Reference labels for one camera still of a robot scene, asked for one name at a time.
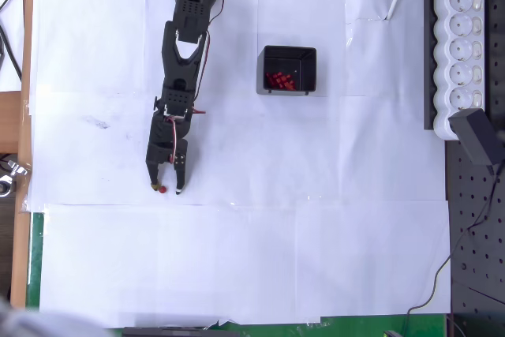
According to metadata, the white power strip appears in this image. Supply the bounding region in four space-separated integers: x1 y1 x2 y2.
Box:
432 0 486 141

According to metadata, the black square box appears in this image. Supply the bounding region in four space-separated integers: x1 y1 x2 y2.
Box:
256 45 318 96

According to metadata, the black perforated pegboard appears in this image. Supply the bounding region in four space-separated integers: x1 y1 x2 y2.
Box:
444 0 505 337

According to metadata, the thin black adapter cable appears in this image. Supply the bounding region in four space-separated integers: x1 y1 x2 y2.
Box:
401 163 504 337

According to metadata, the black power adapter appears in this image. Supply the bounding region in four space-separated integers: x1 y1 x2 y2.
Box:
448 108 499 167

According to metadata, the silver metal clamp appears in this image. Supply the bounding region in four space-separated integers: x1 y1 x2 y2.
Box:
0 159 32 197

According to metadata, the thick black cable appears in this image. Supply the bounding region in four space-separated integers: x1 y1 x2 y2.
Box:
0 24 24 82

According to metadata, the blurred grey object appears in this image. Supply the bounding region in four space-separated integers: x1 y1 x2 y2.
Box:
0 295 106 337

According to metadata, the white taped paper cover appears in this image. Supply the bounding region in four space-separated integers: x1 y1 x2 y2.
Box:
26 0 453 330

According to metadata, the green cutting mat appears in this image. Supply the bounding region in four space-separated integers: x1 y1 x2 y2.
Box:
26 212 453 337

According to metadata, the black camera device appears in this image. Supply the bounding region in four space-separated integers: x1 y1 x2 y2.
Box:
121 325 241 337

